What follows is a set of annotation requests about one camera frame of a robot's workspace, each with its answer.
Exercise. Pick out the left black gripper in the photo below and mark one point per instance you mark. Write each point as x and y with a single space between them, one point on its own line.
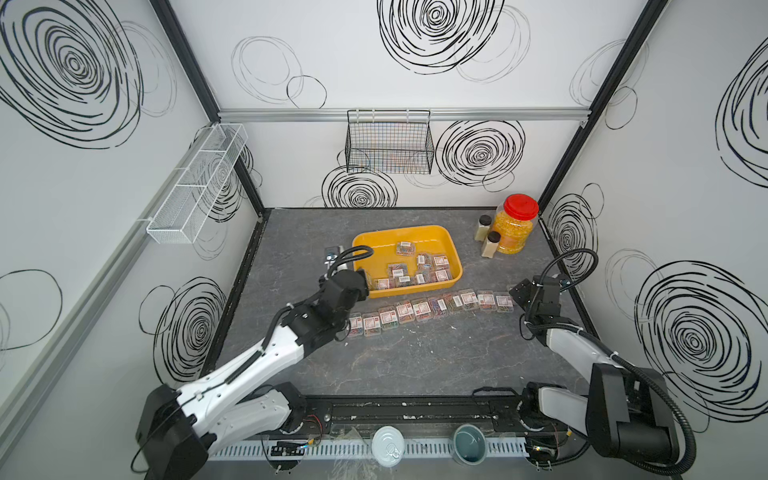
365 289

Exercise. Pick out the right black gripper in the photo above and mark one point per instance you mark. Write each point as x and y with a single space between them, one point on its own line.
521 290

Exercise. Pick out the clear paper clip box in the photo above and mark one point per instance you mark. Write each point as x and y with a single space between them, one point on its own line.
486 300
388 317
405 312
422 310
356 325
469 299
504 302
438 306
371 324
453 302

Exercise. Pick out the yellow plastic storage tray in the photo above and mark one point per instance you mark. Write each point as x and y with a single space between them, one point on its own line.
398 250

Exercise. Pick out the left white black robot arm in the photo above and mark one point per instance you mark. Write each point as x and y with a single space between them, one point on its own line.
180 428

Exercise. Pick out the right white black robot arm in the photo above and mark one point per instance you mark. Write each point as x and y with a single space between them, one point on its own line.
627 412

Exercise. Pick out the front black cap spice bottle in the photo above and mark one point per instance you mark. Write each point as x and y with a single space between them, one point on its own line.
490 244

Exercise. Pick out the black cap spice bottle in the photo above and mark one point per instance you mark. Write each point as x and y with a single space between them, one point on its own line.
483 227
490 244

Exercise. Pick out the red lid corn jar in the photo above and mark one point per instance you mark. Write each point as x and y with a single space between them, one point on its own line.
514 222

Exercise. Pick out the rear black cap spice bottle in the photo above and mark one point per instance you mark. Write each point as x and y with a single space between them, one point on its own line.
483 227

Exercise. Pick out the grey green cup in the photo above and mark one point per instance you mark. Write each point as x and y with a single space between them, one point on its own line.
469 445

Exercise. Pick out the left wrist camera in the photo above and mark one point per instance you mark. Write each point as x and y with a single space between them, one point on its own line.
331 255

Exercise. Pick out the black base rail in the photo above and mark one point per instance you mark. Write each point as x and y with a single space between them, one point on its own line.
502 412

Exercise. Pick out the black wire wall basket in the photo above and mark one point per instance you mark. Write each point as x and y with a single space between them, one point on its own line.
389 141

